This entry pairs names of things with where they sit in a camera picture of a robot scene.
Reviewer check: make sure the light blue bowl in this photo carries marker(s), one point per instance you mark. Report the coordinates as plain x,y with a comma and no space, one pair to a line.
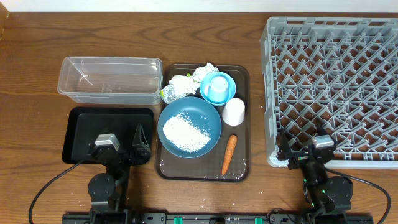
205,84

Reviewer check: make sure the brown serving tray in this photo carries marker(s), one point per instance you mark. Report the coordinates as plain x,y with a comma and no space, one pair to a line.
208,167

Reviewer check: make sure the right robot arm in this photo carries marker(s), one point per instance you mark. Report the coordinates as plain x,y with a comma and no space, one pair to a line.
330,196

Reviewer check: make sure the light blue cup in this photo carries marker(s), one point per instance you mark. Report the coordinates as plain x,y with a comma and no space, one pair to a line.
218,89

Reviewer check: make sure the crumpled white paper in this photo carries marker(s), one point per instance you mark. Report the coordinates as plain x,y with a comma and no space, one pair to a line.
201,72

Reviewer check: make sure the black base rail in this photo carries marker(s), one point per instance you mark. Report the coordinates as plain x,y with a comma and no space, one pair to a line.
161,218

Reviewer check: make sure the crumpled foil wrapper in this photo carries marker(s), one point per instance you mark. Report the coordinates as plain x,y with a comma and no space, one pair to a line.
179,86

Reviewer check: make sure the clear plastic bin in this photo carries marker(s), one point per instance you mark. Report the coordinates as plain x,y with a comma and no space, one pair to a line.
111,80

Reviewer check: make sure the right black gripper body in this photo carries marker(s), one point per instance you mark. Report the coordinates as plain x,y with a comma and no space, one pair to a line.
299,159

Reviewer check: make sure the grey dishwasher rack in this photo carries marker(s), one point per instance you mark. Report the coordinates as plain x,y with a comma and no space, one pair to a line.
337,72

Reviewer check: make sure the orange carrot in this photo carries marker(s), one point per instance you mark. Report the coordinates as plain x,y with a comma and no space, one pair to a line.
230,147

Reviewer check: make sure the pile of white rice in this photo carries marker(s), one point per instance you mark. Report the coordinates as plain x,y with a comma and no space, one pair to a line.
184,135

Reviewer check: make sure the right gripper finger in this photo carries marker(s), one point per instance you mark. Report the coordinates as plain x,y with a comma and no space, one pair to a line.
320,130
284,152

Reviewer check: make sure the black plastic tray bin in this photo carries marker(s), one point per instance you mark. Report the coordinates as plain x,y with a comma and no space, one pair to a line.
85,124

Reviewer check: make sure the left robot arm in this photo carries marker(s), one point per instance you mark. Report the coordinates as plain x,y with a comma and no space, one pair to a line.
108,190

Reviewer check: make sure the pink white cup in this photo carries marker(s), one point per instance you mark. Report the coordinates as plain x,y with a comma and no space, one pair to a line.
233,112

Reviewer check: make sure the dark blue plate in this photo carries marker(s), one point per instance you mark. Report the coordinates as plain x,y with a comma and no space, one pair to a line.
202,114

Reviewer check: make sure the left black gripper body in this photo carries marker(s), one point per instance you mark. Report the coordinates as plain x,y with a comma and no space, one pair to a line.
142,160

